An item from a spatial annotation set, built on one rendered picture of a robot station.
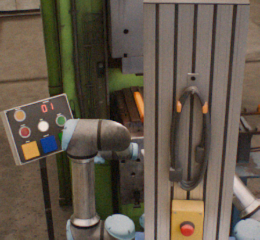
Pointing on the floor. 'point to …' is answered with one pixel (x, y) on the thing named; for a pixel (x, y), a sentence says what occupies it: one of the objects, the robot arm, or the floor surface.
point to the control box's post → (46, 197)
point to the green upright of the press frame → (105, 211)
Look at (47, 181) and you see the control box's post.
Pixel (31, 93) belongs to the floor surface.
